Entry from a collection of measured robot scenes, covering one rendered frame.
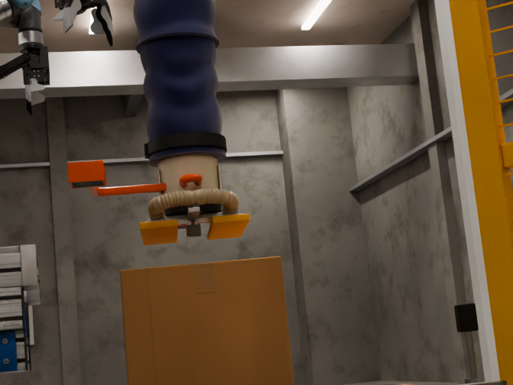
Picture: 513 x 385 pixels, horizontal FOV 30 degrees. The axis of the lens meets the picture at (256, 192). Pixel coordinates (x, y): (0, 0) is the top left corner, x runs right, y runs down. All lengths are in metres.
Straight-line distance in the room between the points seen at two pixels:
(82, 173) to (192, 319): 0.44
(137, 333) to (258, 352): 0.30
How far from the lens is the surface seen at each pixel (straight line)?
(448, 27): 5.95
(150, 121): 2.67
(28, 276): 2.13
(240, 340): 2.35
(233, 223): 2.52
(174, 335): 2.34
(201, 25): 2.71
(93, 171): 2.34
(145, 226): 2.49
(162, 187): 2.62
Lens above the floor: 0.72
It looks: 9 degrees up
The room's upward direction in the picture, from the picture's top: 6 degrees counter-clockwise
